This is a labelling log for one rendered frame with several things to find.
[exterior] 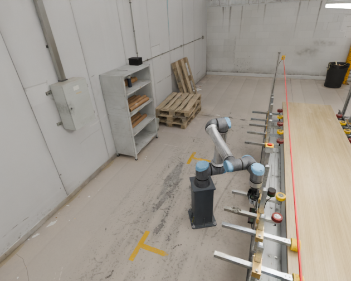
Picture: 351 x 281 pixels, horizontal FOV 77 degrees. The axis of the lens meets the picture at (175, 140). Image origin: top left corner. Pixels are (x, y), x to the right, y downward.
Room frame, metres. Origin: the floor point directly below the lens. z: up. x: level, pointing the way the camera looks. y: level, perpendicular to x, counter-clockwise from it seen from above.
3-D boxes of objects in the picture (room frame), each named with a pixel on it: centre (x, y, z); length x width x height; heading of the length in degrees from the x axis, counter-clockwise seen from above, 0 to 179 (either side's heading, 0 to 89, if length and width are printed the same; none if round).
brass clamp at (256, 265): (0.78, -0.46, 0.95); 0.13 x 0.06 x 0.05; 156
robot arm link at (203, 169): (1.96, -0.29, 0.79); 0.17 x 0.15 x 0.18; 99
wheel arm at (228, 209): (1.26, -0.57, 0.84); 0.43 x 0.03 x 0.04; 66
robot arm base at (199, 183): (1.96, -0.28, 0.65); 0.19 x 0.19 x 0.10
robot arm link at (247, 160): (1.33, -0.54, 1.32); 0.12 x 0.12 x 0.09; 9
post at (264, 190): (1.25, -0.67, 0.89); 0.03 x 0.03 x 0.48; 66
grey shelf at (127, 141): (3.85, 0.76, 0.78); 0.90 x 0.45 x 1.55; 156
